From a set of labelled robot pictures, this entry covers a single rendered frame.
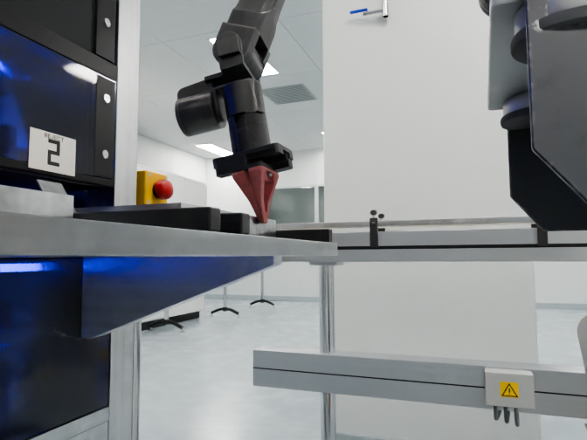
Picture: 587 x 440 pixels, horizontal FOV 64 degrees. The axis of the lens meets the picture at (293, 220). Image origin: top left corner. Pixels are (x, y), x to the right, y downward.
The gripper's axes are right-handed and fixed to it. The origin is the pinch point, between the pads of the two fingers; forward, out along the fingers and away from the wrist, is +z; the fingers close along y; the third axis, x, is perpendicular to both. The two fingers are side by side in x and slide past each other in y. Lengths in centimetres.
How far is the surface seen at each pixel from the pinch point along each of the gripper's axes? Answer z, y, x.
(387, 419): 74, 17, -143
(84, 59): -32.5, 27.1, 0.4
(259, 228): 1.4, 0.7, 0.0
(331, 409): 52, 22, -86
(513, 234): 7, -40, -81
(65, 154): -15.9, 29.8, 3.9
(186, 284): 7.4, 13.6, 0.3
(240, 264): 6.0, 4.3, 0.5
